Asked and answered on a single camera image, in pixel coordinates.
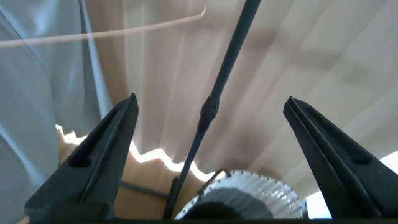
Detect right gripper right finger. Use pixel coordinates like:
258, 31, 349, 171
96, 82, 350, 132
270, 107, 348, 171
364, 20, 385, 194
282, 95, 398, 220

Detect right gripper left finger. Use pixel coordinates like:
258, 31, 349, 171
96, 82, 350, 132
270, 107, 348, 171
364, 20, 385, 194
24, 92, 140, 220

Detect pale grey shorts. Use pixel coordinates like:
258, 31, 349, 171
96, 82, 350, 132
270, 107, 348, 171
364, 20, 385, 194
0, 0, 113, 224

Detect white laundry basket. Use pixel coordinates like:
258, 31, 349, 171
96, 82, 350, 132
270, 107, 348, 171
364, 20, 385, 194
175, 169, 309, 220

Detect pink clothes hanger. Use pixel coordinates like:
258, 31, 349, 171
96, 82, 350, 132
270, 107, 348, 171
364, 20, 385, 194
0, 5, 208, 49

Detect black clothes rack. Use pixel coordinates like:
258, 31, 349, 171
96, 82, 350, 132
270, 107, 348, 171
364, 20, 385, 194
119, 0, 262, 220

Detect beige curtain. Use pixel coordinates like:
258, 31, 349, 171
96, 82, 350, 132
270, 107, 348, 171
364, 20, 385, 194
83, 0, 398, 200

